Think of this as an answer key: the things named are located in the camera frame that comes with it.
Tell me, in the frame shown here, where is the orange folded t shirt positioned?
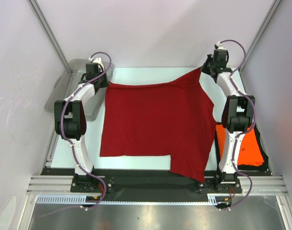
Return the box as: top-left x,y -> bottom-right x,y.
216,124 -> 265,167

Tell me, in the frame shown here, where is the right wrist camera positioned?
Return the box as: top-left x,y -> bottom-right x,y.
213,42 -> 229,64

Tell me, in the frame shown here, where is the red t shirt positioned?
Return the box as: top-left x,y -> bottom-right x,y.
100,69 -> 216,182

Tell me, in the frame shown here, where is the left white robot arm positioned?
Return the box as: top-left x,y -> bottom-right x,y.
54,58 -> 111,192

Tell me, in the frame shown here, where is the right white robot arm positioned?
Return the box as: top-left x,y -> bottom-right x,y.
201,45 -> 255,192

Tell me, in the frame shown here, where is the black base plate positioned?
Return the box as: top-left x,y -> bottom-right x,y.
40,167 -> 273,203

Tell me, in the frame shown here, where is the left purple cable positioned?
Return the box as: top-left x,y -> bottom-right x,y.
37,51 -> 113,216

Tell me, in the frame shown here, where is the clear plastic bin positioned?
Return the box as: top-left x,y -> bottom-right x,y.
45,59 -> 106,121

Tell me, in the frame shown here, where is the aluminium frame rail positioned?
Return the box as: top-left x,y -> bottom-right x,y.
26,175 -> 288,196

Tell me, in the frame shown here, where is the purple cable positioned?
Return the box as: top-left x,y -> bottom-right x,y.
37,51 -> 113,216
215,39 -> 258,211

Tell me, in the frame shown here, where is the white cable duct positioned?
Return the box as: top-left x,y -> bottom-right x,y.
36,194 -> 228,206

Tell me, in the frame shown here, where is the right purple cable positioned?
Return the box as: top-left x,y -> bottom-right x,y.
215,39 -> 258,211

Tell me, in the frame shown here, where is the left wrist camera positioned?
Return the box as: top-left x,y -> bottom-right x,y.
86,57 -> 105,76

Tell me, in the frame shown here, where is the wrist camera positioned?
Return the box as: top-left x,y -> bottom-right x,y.
213,42 -> 229,64
86,57 -> 105,76

